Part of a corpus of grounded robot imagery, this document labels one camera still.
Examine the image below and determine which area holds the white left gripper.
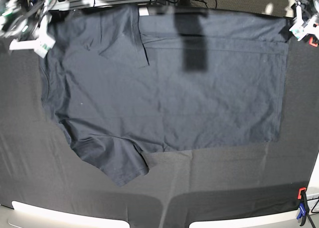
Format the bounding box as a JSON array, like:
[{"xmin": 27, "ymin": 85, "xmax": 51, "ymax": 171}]
[{"xmin": 289, "ymin": 4, "xmax": 319, "ymax": 41}]

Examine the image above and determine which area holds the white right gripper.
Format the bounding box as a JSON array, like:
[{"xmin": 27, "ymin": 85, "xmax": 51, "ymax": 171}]
[{"xmin": 9, "ymin": 14, "xmax": 55, "ymax": 58}]

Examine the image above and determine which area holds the dark grey t-shirt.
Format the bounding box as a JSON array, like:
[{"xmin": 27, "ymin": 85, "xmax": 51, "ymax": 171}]
[{"xmin": 40, "ymin": 5, "xmax": 289, "ymax": 186}]

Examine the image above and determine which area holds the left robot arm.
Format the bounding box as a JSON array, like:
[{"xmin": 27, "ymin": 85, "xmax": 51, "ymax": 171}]
[{"xmin": 289, "ymin": 0, "xmax": 319, "ymax": 47}]

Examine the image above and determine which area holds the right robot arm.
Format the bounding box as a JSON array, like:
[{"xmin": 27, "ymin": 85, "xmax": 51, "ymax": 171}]
[{"xmin": 0, "ymin": 0, "xmax": 57, "ymax": 58}]

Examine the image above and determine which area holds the red clamp far right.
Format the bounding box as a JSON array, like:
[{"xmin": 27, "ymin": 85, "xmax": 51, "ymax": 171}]
[{"xmin": 309, "ymin": 35, "xmax": 319, "ymax": 47}]

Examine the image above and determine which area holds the black table cloth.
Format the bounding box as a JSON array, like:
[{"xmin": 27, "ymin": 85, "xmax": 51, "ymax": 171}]
[{"xmin": 0, "ymin": 32, "xmax": 319, "ymax": 228}]

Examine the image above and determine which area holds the red blue clamp near right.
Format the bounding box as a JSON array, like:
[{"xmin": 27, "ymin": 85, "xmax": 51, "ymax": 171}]
[{"xmin": 297, "ymin": 187, "xmax": 316, "ymax": 228}]

